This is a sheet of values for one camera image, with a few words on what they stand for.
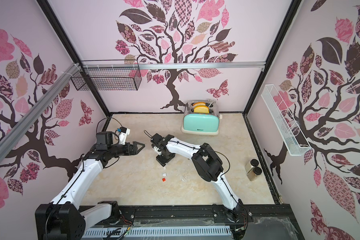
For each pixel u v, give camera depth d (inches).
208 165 21.3
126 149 27.8
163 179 33.7
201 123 39.2
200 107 38.0
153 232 27.4
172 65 36.6
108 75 37.2
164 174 34.5
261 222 28.5
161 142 27.4
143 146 30.4
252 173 32.0
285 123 28.0
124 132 29.0
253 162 32.6
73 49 32.9
